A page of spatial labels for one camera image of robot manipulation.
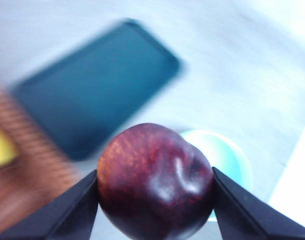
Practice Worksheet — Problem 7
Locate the yellow banana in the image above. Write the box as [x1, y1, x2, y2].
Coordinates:
[0, 123, 20, 167]

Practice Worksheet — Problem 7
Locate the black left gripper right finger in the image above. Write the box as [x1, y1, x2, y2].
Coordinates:
[211, 166, 305, 240]

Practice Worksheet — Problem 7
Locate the brown wicker basket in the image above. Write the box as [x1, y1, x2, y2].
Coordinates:
[0, 82, 81, 236]

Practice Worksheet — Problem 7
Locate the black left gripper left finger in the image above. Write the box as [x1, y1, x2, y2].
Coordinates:
[0, 169, 100, 240]

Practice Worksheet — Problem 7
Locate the dark red plum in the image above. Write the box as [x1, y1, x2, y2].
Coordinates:
[96, 122, 215, 240]

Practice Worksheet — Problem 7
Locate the teal bowl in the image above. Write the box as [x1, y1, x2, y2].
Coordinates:
[178, 129, 253, 222]

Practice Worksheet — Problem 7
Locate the black rectangular tray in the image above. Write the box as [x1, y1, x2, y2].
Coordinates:
[11, 18, 186, 162]

